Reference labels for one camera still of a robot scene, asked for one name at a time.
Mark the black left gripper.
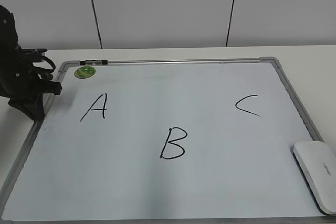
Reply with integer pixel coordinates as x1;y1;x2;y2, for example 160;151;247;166
1;48;62;121

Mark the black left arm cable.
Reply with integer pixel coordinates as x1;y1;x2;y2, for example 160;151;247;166
23;50;57;81

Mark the green round magnet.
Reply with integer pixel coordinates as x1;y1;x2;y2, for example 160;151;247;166
74;66;96;79

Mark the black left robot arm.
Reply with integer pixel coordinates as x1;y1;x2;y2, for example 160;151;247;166
1;6;62;121

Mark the white board with grey frame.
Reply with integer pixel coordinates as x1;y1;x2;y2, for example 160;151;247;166
1;57;335;223

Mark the white whiteboard eraser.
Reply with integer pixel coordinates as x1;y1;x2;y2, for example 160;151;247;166
293;141;335;215

